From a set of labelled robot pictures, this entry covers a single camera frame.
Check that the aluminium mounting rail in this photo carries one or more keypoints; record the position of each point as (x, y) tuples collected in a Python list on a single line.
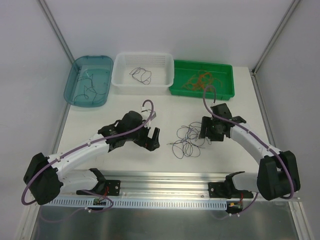
[(163, 185)]

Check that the green plastic tray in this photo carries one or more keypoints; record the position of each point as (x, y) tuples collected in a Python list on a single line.
[(192, 77)]

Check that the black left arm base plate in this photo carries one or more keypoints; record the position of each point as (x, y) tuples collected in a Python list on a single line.
[(111, 188)]

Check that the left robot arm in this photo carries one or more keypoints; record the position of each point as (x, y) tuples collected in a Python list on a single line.
[(48, 176)]

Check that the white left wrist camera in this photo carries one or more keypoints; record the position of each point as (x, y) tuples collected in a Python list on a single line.
[(146, 113)]

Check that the translucent blue plastic bin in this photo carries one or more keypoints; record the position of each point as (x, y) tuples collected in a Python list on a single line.
[(89, 81)]

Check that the white perforated plastic basket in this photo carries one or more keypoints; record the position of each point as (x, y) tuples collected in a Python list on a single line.
[(143, 73)]

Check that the slotted white cable duct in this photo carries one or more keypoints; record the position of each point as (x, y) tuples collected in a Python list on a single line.
[(135, 203)]

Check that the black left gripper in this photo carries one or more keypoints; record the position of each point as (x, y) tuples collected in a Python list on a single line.
[(147, 141)]

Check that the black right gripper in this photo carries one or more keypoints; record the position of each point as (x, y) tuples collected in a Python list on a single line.
[(208, 131)]

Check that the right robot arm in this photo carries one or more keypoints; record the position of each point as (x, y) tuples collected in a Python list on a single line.
[(277, 175)]

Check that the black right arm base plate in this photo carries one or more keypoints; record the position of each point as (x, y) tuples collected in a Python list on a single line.
[(217, 190)]

